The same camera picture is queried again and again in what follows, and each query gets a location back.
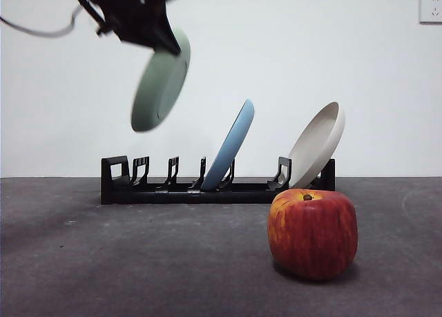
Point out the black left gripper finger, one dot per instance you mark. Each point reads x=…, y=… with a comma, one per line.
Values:
x=167, y=39

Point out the black plate rack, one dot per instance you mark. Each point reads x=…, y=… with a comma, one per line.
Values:
x=117, y=194

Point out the blue round plate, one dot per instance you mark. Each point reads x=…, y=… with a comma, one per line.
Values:
x=228, y=148

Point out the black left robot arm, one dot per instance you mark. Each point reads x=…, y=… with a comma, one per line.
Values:
x=134, y=13

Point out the red apple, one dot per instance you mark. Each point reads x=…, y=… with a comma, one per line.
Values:
x=312, y=237

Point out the green round plate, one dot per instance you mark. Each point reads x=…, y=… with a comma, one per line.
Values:
x=159, y=89

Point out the cream round plate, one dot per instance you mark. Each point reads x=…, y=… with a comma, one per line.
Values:
x=317, y=148

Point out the white wall socket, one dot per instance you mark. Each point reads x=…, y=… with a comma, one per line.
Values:
x=431, y=8

